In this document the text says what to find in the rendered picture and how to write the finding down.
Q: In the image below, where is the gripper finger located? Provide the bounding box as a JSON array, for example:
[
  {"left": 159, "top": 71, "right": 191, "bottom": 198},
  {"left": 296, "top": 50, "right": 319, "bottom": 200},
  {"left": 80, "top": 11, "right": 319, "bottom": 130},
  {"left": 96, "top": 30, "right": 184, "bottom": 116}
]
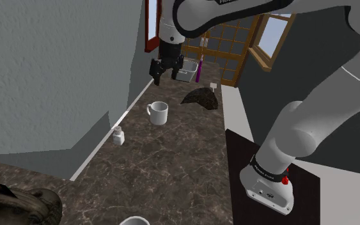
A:
[
  {"left": 171, "top": 54, "right": 185, "bottom": 81},
  {"left": 149, "top": 58, "right": 167, "bottom": 87}
]

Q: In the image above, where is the white rectangular tub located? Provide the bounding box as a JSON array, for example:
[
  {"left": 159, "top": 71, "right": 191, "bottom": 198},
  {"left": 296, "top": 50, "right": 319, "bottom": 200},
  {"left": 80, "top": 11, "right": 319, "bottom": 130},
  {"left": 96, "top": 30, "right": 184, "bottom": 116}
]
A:
[{"left": 175, "top": 59, "right": 199, "bottom": 83}]

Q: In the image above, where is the purple bottle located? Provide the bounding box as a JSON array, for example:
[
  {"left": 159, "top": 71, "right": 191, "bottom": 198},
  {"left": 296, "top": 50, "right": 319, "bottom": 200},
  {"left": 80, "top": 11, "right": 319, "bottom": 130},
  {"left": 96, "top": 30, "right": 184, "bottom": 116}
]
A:
[{"left": 195, "top": 54, "right": 205, "bottom": 83}]

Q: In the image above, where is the red framed window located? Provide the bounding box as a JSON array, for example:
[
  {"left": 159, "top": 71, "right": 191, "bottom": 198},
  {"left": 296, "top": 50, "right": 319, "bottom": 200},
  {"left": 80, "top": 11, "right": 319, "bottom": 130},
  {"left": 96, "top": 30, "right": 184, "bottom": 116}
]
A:
[{"left": 144, "top": 0, "right": 162, "bottom": 53}]

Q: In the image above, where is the dark brown bread wedge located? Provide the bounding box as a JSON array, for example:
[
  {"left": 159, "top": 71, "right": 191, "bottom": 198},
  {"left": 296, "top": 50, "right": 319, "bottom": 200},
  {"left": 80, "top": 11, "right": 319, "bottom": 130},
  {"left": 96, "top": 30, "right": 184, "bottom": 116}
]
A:
[{"left": 180, "top": 87, "right": 219, "bottom": 111}]

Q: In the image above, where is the white mug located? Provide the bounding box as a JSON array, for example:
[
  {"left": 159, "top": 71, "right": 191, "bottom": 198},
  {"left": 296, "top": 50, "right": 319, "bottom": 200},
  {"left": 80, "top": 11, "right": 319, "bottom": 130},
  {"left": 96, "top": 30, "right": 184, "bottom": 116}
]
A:
[{"left": 146, "top": 101, "right": 169, "bottom": 126}]

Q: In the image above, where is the wooden lattice door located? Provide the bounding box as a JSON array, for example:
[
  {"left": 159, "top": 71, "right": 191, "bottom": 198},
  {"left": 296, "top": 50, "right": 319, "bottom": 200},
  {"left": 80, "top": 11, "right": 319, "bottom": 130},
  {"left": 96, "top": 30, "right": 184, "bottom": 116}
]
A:
[{"left": 180, "top": 13, "right": 265, "bottom": 88}]

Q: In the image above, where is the small white shaker bottle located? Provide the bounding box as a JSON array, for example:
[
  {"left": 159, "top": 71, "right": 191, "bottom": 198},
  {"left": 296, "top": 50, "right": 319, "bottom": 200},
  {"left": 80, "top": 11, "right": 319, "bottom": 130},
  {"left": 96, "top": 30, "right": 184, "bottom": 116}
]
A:
[{"left": 112, "top": 125, "right": 125, "bottom": 146}]

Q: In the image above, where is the wooden framed window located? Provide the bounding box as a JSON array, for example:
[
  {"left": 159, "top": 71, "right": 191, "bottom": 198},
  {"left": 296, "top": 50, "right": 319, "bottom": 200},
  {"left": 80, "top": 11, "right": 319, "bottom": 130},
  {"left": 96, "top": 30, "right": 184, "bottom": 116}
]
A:
[{"left": 247, "top": 12, "right": 297, "bottom": 73}]

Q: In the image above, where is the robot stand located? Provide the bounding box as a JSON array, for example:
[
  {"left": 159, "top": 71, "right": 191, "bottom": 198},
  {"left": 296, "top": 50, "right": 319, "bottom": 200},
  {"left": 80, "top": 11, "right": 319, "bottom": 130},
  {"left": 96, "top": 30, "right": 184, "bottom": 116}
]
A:
[{"left": 224, "top": 128, "right": 321, "bottom": 225}]

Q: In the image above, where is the white round cup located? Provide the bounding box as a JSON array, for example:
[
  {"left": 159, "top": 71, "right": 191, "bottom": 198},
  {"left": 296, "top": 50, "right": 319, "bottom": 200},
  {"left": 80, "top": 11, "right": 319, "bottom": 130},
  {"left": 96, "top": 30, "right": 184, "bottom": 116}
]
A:
[{"left": 119, "top": 215, "right": 151, "bottom": 225}]

